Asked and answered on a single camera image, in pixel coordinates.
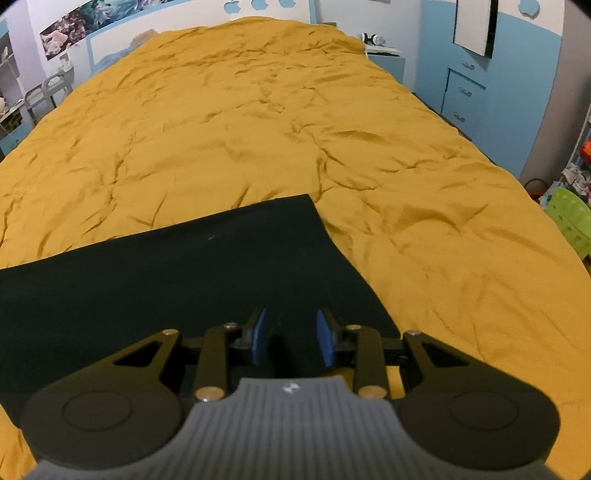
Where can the blue wardrobe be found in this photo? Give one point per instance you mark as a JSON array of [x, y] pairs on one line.
[[508, 92]]

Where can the white blue bookshelf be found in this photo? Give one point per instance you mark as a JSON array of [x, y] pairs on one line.
[[9, 60]]

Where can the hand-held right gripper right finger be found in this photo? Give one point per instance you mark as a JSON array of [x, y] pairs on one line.
[[325, 337]]

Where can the white wardrobe door panel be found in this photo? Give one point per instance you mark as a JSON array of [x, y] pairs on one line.
[[473, 23]]

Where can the blue pillow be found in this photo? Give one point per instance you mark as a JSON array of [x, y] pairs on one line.
[[115, 57]]

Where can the white headphones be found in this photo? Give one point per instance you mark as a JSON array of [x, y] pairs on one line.
[[371, 39]]

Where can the shoe rack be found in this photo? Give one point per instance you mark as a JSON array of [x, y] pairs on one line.
[[579, 170]]

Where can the blue nightstand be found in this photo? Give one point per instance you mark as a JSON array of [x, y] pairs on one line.
[[388, 64]]

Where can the black pants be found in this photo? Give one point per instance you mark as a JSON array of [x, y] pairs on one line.
[[184, 277]]

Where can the wall poster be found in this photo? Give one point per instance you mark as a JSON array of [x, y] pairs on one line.
[[69, 25]]

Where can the green plastic basket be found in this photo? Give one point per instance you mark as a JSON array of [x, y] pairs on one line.
[[570, 226]]

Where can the grey chair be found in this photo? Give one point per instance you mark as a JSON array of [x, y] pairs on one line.
[[57, 87], [33, 104]]

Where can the white blue headboard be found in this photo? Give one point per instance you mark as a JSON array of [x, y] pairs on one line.
[[194, 16]]

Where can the desk with blue drawer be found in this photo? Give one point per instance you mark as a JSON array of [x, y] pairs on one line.
[[14, 131]]

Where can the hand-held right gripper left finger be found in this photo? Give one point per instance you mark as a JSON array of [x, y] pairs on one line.
[[259, 334]]

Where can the yellow quilted blanket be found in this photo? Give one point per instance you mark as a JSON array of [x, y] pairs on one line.
[[277, 138]]

